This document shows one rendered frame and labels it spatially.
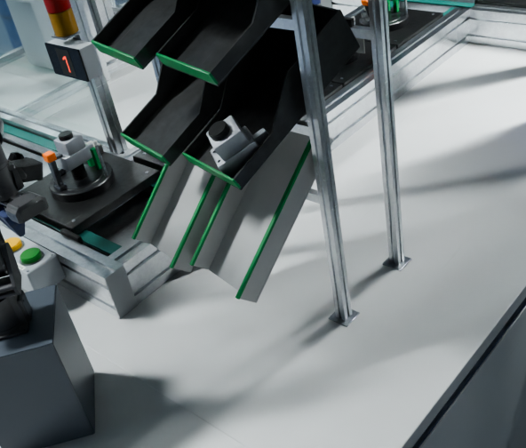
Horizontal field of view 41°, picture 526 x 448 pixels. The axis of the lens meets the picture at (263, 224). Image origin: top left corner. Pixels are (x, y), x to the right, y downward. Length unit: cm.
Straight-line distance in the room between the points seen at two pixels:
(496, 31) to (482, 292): 106
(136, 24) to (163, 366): 56
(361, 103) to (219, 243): 72
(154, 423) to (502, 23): 149
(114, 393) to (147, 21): 60
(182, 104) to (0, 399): 53
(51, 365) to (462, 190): 90
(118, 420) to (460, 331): 57
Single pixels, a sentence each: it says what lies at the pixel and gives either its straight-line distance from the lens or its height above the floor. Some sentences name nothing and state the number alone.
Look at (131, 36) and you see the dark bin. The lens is 112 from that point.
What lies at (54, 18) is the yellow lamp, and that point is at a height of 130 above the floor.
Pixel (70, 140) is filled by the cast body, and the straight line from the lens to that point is 153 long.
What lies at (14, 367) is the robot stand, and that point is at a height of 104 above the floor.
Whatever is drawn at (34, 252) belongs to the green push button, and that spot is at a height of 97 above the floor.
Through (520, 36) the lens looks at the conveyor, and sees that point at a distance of 216.
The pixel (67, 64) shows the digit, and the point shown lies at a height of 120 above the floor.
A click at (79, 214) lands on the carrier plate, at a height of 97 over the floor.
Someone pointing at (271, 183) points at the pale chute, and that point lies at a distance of 115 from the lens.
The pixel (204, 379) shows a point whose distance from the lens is 120.
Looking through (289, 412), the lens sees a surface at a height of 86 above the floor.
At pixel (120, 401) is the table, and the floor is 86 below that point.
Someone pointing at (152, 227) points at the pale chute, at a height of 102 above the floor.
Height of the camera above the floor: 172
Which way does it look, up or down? 35 degrees down
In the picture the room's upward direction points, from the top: 12 degrees counter-clockwise
